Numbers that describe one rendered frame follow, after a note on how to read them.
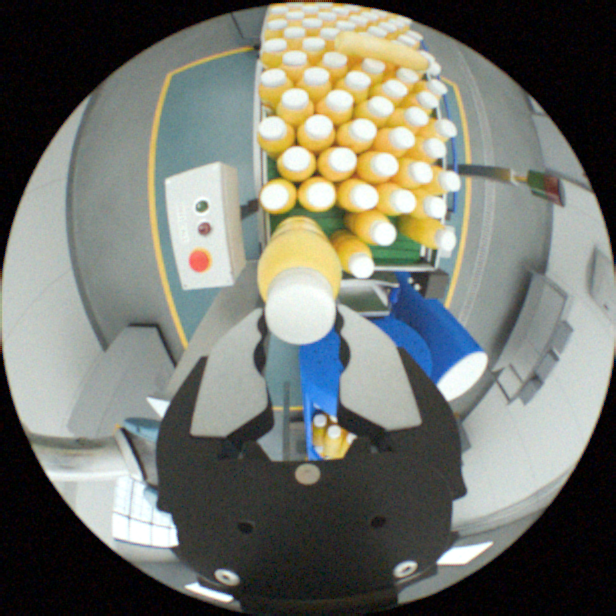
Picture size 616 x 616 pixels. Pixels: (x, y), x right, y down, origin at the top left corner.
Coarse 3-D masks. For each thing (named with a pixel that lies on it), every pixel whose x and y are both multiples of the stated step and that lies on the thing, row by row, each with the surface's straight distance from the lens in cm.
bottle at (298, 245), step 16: (288, 224) 22; (304, 224) 21; (272, 240) 17; (288, 240) 15; (304, 240) 15; (320, 240) 16; (272, 256) 14; (288, 256) 14; (304, 256) 13; (320, 256) 14; (336, 256) 16; (272, 272) 14; (288, 272) 13; (304, 272) 13; (320, 272) 13; (336, 272) 15; (272, 288) 13; (336, 288) 15
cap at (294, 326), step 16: (288, 288) 11; (304, 288) 11; (320, 288) 11; (272, 304) 11; (288, 304) 11; (304, 304) 11; (320, 304) 11; (272, 320) 12; (288, 320) 12; (304, 320) 12; (320, 320) 12; (288, 336) 12; (304, 336) 12; (320, 336) 12
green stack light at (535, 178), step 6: (528, 174) 54; (534, 174) 54; (540, 174) 53; (528, 180) 54; (534, 180) 53; (540, 180) 52; (534, 186) 53; (540, 186) 52; (534, 192) 54; (540, 192) 53; (546, 198) 53
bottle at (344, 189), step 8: (336, 184) 45; (344, 184) 38; (352, 184) 36; (360, 184) 36; (368, 184) 38; (344, 192) 37; (336, 200) 42; (344, 200) 37; (352, 200) 35; (344, 208) 39; (352, 208) 37; (360, 208) 36; (368, 208) 37
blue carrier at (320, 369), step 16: (368, 320) 52; (384, 320) 53; (336, 336) 46; (400, 336) 49; (416, 336) 51; (304, 352) 42; (320, 352) 42; (336, 352) 42; (416, 352) 46; (304, 368) 40; (320, 368) 39; (336, 368) 39; (304, 384) 42; (320, 384) 37; (336, 384) 37; (304, 400) 49; (320, 400) 39; (336, 400) 36; (304, 416) 58
